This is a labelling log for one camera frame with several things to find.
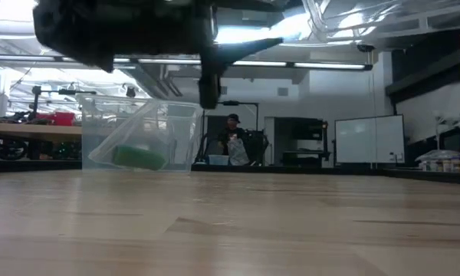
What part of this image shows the red plastic bin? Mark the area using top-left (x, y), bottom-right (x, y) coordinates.
top-left (36, 111), bottom-right (77, 127)

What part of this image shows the black robot station frame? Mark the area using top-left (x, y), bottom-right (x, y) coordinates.
top-left (202, 100), bottom-right (260, 164)

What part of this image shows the whiteboard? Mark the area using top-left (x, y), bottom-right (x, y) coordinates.
top-left (333, 113), bottom-right (406, 165)

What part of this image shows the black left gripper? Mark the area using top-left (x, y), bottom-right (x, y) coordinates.
top-left (110, 0), bottom-right (284, 110)

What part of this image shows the wooden workbench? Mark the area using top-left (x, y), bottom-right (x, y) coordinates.
top-left (0, 122), bottom-right (84, 142)

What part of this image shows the clear plastic storage box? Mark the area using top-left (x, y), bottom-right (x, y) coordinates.
top-left (75, 94), bottom-right (205, 173)

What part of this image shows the person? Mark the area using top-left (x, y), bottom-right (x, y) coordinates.
top-left (215, 113), bottom-right (251, 166)

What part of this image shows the black pole stand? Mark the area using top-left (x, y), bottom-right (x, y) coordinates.
top-left (30, 84), bottom-right (97, 120)

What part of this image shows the clear plastic zip bag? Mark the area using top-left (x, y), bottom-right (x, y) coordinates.
top-left (87, 98), bottom-right (201, 172)

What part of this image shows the green bandage roll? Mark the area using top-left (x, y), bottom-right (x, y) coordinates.
top-left (111, 143), bottom-right (167, 171)

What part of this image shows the long ceiling light bar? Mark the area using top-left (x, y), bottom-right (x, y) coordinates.
top-left (0, 54), bottom-right (373, 72)

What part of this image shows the plastic-wrapped bottle pack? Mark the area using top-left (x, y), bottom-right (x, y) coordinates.
top-left (414, 149), bottom-right (460, 173)

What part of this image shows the light blue box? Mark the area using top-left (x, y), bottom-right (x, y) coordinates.
top-left (207, 154), bottom-right (230, 166)

